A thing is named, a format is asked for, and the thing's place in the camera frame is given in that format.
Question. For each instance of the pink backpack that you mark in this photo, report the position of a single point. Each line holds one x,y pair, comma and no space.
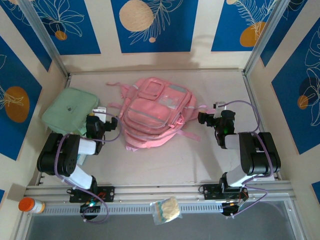
152,112

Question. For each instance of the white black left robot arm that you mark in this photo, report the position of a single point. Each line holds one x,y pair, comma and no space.
56,155

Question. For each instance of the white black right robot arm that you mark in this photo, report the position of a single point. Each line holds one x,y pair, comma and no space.
260,155

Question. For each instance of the mint green zip pouch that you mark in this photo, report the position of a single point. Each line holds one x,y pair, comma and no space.
67,107

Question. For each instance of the small black circuit board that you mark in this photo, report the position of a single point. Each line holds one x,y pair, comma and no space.
90,207
233,207

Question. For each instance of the clear bag of white items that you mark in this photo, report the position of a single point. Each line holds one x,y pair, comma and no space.
167,208

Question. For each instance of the orange lid bottle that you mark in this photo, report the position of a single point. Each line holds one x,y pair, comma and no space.
31,205

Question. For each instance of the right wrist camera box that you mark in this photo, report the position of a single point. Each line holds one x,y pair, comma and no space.
218,108

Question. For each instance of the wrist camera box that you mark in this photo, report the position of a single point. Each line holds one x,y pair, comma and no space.
100,112
218,108

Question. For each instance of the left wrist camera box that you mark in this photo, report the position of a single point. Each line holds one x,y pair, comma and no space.
100,112

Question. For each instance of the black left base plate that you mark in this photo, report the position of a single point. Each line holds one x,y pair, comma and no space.
107,193

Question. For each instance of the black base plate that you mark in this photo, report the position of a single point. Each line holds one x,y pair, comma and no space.
107,193
211,192

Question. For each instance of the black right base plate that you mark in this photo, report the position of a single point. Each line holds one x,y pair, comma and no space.
211,192

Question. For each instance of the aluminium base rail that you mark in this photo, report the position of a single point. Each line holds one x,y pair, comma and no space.
160,191

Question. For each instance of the aluminium frame post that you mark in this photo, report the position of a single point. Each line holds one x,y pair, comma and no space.
43,37
266,37

